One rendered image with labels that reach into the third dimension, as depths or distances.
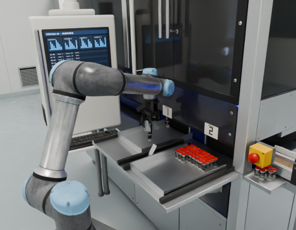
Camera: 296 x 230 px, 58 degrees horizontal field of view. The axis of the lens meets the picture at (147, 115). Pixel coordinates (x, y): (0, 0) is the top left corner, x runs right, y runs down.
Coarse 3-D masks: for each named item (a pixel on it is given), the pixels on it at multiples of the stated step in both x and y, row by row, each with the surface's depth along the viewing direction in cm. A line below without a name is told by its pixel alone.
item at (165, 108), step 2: (164, 106) 153; (166, 106) 152; (164, 108) 154; (166, 108) 152; (168, 108) 150; (170, 108) 149; (164, 110) 154; (166, 110) 152; (168, 110) 151; (170, 110) 149; (164, 112) 155; (166, 112) 153; (168, 112) 151; (170, 112) 150; (164, 114) 155; (166, 114) 153; (168, 114) 152; (170, 114) 150; (168, 116) 152; (170, 116) 151
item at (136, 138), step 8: (160, 120) 168; (136, 128) 159; (160, 128) 165; (168, 128) 164; (120, 136) 150; (128, 136) 154; (136, 136) 154; (144, 136) 154; (152, 136) 154; (160, 136) 153; (168, 136) 153; (176, 136) 153; (184, 136) 147; (128, 144) 144; (136, 144) 145; (144, 144) 145; (152, 144) 144; (160, 144) 139
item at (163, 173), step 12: (156, 156) 128; (168, 156) 132; (132, 168) 119; (144, 168) 121; (156, 168) 121; (168, 168) 121; (180, 168) 121; (192, 168) 120; (216, 168) 114; (144, 180) 112; (156, 180) 112; (168, 180) 112; (180, 180) 112; (192, 180) 107; (156, 192) 105; (168, 192) 101
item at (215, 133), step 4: (208, 124) 126; (204, 128) 129; (208, 128) 126; (216, 128) 122; (204, 132) 129; (208, 132) 127; (212, 132) 125; (216, 132) 123; (212, 136) 125; (216, 136) 123
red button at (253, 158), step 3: (252, 153) 105; (249, 156) 105; (252, 156) 104; (255, 156) 104; (249, 159) 105; (252, 159) 104; (255, 159) 103; (258, 159) 104; (252, 162) 105; (255, 162) 104
